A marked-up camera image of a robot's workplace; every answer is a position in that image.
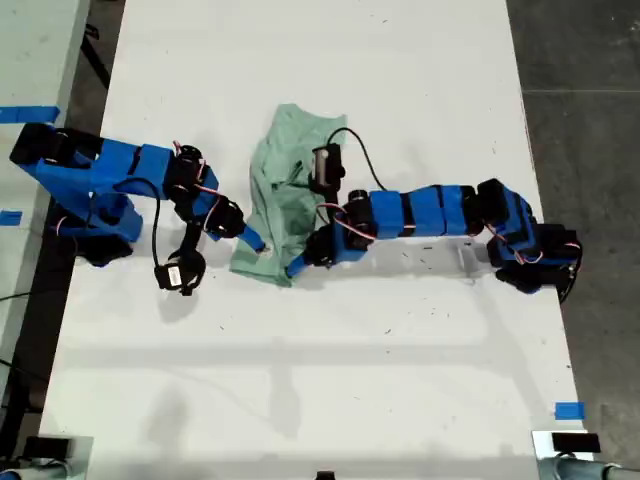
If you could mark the grey plate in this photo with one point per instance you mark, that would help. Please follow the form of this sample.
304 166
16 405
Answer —
82 450

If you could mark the pale green T-shirt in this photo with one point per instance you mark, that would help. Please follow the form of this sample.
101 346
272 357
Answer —
280 220

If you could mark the black box on grey plate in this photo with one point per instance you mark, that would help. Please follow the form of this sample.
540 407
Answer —
47 446

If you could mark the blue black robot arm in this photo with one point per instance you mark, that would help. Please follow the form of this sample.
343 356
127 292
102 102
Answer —
65 175
425 215

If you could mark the black box on white plate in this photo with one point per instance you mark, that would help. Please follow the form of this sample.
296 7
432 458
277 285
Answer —
575 442

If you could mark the camera black stalk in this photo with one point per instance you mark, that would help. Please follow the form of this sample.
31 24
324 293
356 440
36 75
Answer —
336 199
190 240

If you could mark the short blue tape strip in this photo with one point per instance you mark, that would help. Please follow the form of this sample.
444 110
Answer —
10 218

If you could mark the square blue tape patch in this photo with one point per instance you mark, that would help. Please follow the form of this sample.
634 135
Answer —
570 410

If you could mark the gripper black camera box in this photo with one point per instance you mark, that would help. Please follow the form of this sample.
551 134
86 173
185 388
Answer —
175 275
325 167

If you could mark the long blue tape strip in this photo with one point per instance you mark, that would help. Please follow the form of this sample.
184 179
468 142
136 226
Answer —
25 114

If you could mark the pale side table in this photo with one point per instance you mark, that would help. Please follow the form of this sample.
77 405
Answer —
30 50

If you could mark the grey tube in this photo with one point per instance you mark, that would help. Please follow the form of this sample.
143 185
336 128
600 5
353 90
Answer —
30 473
580 471

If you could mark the black stand bar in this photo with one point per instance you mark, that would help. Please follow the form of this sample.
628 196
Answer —
95 55

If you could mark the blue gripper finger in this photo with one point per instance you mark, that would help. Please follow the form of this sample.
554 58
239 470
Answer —
216 237
255 239
297 266

